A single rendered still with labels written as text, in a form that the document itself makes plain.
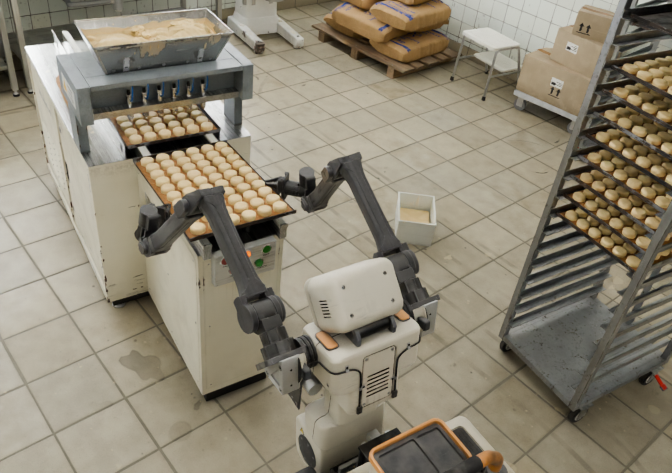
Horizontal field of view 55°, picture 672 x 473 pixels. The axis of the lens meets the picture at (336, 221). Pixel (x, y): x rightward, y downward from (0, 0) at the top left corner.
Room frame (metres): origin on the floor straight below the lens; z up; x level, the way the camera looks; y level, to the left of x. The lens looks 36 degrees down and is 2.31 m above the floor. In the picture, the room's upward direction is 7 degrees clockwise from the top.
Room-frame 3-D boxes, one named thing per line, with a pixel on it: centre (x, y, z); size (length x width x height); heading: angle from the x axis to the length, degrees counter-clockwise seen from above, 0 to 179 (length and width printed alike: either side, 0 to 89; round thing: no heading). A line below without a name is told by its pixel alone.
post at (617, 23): (2.22, -0.85, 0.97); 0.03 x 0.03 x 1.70; 34
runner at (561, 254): (2.37, -1.12, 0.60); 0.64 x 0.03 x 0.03; 124
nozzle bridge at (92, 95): (2.48, 0.81, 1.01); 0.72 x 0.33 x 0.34; 125
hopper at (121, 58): (2.48, 0.81, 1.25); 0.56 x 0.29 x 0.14; 125
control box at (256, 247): (1.78, 0.31, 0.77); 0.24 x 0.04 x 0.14; 125
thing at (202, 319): (2.07, 0.52, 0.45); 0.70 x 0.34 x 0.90; 35
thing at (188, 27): (2.48, 0.81, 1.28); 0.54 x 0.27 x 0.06; 125
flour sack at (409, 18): (5.70, -0.44, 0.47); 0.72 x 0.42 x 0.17; 140
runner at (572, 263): (2.37, -1.12, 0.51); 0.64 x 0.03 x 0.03; 124
